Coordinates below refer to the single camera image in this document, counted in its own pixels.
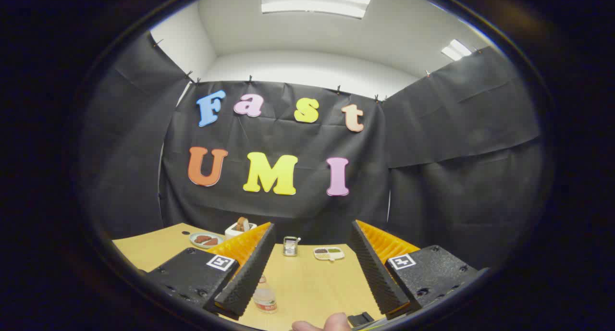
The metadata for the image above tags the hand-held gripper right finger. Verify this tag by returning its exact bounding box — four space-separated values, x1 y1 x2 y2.
350 220 490 318

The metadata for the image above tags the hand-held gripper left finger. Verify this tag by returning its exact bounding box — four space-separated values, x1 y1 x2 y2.
147 222 277 321

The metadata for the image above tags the clear plastic juice bottle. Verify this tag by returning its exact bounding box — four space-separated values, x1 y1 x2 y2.
253 275 278 314

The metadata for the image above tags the white toaster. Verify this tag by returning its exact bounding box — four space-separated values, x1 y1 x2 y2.
224 217 258 240

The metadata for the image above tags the white divided spice dish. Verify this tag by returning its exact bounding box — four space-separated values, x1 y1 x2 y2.
314 246 345 262

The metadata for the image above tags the pale green plate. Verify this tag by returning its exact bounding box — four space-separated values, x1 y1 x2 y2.
189 232 225 249

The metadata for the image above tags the wooden table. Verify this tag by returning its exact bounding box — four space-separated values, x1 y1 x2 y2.
112 223 385 331

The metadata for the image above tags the small ceiling light panel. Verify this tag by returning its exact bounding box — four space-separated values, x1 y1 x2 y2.
441 39 472 61

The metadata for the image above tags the large ceiling light panel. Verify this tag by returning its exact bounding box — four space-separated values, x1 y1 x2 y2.
261 0 371 19

